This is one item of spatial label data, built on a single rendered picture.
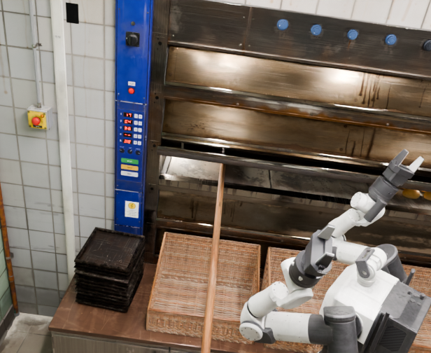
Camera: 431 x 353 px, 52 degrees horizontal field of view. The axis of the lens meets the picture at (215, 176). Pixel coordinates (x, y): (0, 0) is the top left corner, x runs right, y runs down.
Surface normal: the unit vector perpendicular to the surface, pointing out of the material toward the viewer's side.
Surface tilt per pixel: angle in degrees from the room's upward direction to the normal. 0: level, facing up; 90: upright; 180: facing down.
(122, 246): 0
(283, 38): 90
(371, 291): 0
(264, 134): 70
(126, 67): 90
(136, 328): 0
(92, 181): 90
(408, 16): 90
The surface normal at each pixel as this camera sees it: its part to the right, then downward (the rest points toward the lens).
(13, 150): -0.07, 0.49
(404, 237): -0.02, 0.17
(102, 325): 0.12, -0.86
